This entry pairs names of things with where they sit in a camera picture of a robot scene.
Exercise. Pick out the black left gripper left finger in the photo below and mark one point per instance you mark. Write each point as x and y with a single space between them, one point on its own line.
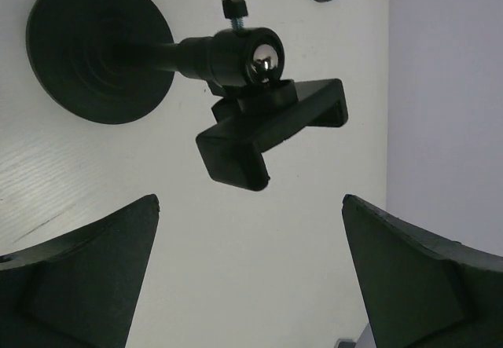
79 289

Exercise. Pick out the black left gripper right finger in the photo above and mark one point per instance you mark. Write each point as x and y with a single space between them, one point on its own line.
421 289

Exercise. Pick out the black phone stand round base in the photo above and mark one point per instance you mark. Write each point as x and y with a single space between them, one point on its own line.
114 61

